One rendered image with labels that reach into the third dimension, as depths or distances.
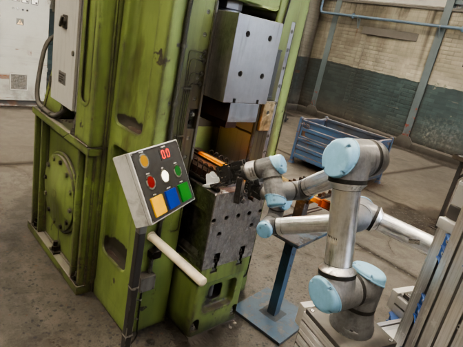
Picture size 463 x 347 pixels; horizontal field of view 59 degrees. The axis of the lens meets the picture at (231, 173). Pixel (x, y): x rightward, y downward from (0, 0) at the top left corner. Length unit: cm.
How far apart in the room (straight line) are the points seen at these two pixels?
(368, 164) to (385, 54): 924
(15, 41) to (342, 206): 620
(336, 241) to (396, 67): 912
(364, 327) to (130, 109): 151
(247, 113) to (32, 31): 531
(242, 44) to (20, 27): 532
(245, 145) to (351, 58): 863
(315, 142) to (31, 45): 445
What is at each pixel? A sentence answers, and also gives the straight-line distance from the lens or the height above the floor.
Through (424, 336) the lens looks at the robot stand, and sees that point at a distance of 151.
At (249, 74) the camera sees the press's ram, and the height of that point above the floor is 151.
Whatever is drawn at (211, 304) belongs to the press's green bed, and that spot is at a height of 16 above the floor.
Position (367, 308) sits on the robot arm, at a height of 93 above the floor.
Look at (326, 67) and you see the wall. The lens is 1128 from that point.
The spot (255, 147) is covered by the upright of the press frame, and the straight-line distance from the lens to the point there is 240.
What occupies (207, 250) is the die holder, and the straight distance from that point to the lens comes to 218.
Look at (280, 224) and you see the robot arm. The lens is 181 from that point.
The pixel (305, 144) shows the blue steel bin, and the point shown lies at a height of 34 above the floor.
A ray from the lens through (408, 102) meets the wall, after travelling 1002.
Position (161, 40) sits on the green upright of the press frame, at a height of 159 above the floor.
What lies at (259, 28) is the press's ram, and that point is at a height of 172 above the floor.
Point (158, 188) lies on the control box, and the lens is 161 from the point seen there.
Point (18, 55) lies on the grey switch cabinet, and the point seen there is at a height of 78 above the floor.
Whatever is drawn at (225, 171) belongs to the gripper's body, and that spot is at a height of 116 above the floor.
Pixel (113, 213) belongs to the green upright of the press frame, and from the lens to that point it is 246.
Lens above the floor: 167
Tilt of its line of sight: 19 degrees down
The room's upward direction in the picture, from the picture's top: 11 degrees clockwise
